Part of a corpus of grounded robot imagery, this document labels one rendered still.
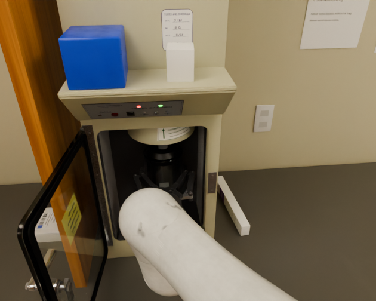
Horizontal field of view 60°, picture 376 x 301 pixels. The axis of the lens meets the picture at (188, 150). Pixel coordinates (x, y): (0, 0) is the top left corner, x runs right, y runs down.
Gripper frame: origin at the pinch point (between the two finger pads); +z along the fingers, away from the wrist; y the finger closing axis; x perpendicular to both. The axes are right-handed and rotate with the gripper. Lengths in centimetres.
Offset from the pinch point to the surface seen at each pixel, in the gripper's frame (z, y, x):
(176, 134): -7.2, -3.6, -13.9
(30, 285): -37.3, 25.2, -1.1
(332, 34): 33, -60, -28
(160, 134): -7.8, 0.5, -14.6
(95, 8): -10.2, 11.2, -43.2
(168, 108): -16.6, -1.3, -25.3
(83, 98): -21.4, 13.7, -30.1
